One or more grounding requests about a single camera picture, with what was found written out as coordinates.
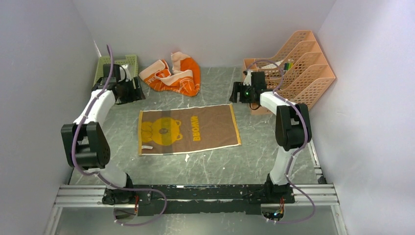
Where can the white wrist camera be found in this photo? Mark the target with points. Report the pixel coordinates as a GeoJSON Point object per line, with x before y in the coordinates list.
{"type": "Point", "coordinates": [125, 73]}
{"type": "Point", "coordinates": [248, 78]}

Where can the aluminium frame rail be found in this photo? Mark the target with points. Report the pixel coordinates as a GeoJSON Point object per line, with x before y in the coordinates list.
{"type": "Point", "coordinates": [304, 195]}

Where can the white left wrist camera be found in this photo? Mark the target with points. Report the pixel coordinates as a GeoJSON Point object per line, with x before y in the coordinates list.
{"type": "Point", "coordinates": [125, 73]}

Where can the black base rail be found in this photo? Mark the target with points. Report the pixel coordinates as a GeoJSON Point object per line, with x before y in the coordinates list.
{"type": "Point", "coordinates": [123, 196]}

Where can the orange plastic file organizer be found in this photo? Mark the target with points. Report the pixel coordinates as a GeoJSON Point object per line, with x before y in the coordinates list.
{"type": "Point", "coordinates": [309, 77]}

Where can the white paper in organizer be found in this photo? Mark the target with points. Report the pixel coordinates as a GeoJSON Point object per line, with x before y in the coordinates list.
{"type": "Point", "coordinates": [272, 66]}

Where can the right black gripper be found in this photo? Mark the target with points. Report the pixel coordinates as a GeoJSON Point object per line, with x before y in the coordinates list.
{"type": "Point", "coordinates": [238, 86]}

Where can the coloured pens in organizer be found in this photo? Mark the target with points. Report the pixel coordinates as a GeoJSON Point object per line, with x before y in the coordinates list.
{"type": "Point", "coordinates": [288, 64]}

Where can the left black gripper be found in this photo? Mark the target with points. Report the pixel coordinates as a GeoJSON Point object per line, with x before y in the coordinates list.
{"type": "Point", "coordinates": [137, 94]}

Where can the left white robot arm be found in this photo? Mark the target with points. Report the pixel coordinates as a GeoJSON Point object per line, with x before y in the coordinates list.
{"type": "Point", "coordinates": [85, 144]}

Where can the brown yellow bear towel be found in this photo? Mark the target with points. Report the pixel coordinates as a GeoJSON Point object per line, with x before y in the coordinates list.
{"type": "Point", "coordinates": [187, 130]}

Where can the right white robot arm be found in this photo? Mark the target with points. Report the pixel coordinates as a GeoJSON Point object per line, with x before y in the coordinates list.
{"type": "Point", "coordinates": [292, 129]}

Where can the green plastic basket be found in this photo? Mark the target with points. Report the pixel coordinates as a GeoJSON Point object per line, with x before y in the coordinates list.
{"type": "Point", "coordinates": [130, 60]}

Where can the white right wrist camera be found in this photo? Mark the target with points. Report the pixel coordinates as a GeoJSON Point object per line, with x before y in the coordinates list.
{"type": "Point", "coordinates": [248, 78]}

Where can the orange and cream towel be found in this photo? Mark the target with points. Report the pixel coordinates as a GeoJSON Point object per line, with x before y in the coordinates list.
{"type": "Point", "coordinates": [184, 77]}

